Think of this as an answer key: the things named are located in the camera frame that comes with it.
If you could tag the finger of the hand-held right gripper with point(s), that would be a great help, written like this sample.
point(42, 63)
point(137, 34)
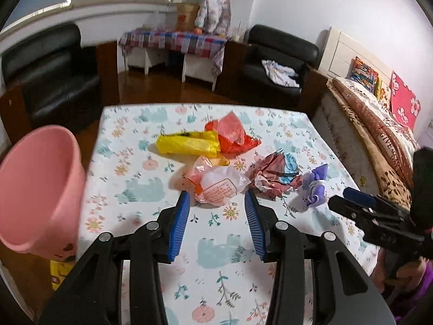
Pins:
point(360, 196)
point(355, 213)

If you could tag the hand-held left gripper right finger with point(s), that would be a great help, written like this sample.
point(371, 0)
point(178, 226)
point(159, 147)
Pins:
point(255, 230)

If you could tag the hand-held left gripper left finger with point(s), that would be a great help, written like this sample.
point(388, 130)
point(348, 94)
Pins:
point(179, 230)

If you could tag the purple wrapper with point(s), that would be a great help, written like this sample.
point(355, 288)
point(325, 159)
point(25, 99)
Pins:
point(314, 189)

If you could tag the pink foil wrapper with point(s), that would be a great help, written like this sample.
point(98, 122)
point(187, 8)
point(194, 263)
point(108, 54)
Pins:
point(270, 172)

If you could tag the white orange-printed plastic bag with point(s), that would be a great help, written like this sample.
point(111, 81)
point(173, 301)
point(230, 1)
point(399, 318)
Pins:
point(216, 182)

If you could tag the yellow plastic bag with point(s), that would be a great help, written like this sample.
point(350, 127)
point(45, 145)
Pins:
point(186, 144)

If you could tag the red plastic bag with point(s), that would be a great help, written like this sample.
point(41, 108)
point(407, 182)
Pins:
point(233, 132)

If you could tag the pink plastic bucket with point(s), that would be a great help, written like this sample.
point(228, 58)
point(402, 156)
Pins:
point(37, 182)

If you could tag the person's right forearm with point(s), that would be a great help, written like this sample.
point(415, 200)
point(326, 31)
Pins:
point(419, 298)

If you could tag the person's right hand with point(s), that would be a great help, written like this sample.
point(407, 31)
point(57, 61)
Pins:
point(411, 270)

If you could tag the bed mattress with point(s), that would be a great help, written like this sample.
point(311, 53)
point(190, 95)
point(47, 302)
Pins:
point(335, 128)

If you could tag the bed with brown blanket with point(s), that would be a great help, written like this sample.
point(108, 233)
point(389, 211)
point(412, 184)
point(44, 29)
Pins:
point(372, 118)

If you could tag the pink flower pillow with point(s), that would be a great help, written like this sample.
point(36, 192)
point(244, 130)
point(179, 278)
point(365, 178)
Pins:
point(404, 101)

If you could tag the yellow patterned pillow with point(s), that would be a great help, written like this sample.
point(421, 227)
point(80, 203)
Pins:
point(382, 91)

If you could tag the colourful striped pillow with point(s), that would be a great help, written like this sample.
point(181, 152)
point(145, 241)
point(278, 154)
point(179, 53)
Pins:
point(363, 72)

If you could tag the yellow packet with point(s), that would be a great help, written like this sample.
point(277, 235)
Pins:
point(59, 274)

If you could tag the white patterned cloth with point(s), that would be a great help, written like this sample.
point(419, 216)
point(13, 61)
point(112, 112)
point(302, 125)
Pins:
point(280, 72)

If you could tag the cream bed headboard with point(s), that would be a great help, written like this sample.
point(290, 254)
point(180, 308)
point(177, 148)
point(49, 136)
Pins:
point(338, 50)

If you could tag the white desk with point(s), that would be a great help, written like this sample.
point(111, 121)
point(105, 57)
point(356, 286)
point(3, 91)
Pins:
point(199, 66)

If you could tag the black leather armchair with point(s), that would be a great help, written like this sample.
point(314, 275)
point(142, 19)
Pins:
point(50, 84)
point(280, 44)

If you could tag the checkered cloth side table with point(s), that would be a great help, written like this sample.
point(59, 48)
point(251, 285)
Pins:
point(169, 40)

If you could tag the drink cup with straw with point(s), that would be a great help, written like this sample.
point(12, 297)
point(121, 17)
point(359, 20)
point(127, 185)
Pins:
point(238, 35)

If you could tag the orange fruit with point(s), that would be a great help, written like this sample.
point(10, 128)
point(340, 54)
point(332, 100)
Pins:
point(198, 30)

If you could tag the clear plastic bag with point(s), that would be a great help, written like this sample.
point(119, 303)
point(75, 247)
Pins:
point(155, 22)

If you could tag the brown paper bag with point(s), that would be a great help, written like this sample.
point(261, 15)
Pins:
point(186, 17)

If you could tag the pink patterned puffer jacket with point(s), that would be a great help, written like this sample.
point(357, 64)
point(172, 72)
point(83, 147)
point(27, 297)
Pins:
point(213, 6)

